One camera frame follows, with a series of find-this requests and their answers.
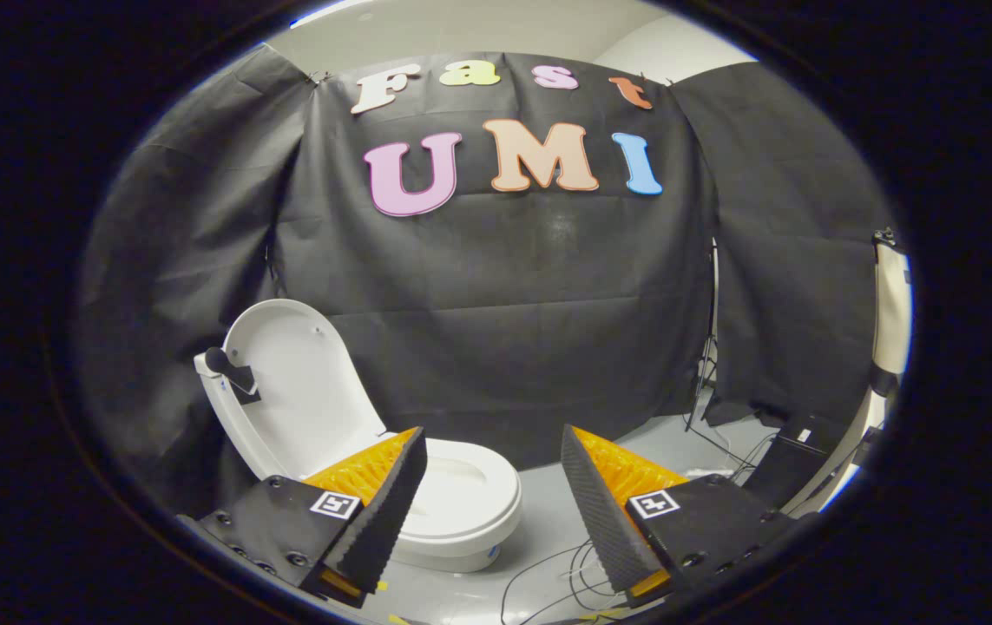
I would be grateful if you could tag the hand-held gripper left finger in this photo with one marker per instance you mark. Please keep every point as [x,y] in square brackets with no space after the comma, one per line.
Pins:
[387,521]

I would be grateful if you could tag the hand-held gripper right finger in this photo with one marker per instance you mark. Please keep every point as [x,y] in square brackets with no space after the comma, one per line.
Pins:
[604,521]

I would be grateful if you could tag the white toilet lid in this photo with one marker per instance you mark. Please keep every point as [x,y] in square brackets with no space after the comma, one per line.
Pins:
[305,391]

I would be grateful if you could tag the white toilet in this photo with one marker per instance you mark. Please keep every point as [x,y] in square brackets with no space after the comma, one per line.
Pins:
[461,503]

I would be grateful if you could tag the yellow black floor tape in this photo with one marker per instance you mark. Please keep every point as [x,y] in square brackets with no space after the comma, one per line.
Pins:
[600,615]

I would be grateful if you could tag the black box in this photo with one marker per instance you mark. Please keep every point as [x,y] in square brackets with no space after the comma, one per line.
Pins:
[795,460]

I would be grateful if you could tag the backdrop light stand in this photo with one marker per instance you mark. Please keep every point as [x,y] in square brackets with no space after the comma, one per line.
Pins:
[709,338]

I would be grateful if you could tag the black backdrop cloth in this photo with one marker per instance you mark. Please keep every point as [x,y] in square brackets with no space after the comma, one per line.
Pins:
[504,286]

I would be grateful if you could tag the white board panel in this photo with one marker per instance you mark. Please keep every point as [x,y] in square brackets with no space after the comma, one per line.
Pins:
[893,312]

